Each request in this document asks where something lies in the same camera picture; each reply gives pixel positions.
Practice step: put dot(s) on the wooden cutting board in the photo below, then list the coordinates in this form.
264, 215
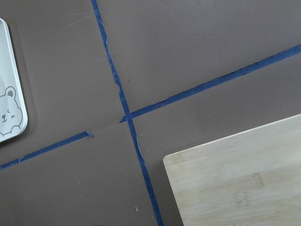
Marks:
252, 178

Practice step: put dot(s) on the cream bear tray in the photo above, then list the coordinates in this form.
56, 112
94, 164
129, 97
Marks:
13, 113

